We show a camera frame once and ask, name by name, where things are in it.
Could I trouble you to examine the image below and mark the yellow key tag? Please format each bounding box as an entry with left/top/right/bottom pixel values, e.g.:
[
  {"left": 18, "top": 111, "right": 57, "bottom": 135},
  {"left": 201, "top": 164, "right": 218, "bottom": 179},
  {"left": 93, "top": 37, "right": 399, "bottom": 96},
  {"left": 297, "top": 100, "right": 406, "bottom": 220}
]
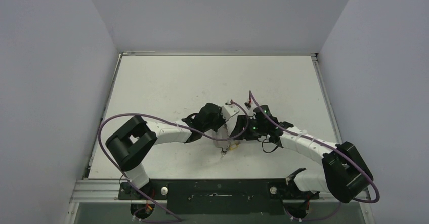
[{"left": 228, "top": 141, "right": 241, "bottom": 151}]

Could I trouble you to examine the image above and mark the silver carabiner keyring with rings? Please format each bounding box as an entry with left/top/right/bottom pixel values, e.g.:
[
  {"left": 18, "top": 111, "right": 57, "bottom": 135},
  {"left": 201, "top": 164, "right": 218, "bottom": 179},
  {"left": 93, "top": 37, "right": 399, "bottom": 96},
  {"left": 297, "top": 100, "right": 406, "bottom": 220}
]
[{"left": 212, "top": 124, "right": 231, "bottom": 150}]

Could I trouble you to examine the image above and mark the silver key with ring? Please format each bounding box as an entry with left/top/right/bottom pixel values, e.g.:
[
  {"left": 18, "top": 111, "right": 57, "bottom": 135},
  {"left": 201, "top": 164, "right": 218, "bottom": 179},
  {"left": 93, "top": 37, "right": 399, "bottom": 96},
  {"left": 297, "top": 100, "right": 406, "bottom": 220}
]
[{"left": 220, "top": 149, "right": 228, "bottom": 161}]

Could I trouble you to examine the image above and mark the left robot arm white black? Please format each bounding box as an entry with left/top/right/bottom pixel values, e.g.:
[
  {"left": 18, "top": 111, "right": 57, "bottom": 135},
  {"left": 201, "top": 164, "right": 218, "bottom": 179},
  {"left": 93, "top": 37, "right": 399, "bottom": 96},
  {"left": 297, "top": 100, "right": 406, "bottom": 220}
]
[{"left": 105, "top": 103, "right": 235, "bottom": 199}]

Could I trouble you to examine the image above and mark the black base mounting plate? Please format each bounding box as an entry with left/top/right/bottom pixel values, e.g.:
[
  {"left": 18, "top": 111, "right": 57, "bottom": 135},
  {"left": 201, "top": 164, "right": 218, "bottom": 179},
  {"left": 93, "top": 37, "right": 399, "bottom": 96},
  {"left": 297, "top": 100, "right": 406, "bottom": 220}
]
[{"left": 118, "top": 178, "right": 319, "bottom": 215}]

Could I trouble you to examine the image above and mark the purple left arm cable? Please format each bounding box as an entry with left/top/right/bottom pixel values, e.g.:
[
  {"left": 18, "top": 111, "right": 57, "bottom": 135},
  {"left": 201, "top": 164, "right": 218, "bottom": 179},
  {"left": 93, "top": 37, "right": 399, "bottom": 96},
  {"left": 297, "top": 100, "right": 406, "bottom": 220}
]
[{"left": 97, "top": 100, "right": 250, "bottom": 223}]

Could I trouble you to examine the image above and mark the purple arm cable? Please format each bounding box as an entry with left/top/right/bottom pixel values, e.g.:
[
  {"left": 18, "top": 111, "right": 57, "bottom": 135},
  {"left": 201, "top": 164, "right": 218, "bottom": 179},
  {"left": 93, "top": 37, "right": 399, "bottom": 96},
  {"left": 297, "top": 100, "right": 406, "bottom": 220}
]
[
  {"left": 248, "top": 90, "right": 381, "bottom": 223},
  {"left": 97, "top": 100, "right": 250, "bottom": 223}
]

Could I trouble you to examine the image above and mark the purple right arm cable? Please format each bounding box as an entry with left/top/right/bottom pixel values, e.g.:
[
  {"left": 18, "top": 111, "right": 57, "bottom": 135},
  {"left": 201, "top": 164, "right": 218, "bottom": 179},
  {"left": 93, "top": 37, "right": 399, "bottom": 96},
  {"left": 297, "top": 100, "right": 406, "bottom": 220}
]
[{"left": 248, "top": 90, "right": 381, "bottom": 223}]

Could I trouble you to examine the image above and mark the aluminium front rail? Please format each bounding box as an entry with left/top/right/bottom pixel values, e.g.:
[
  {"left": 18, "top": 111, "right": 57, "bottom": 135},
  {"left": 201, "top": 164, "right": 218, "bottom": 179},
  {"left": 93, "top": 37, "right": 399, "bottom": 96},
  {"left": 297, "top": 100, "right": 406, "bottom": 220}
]
[{"left": 69, "top": 178, "right": 372, "bottom": 204}]

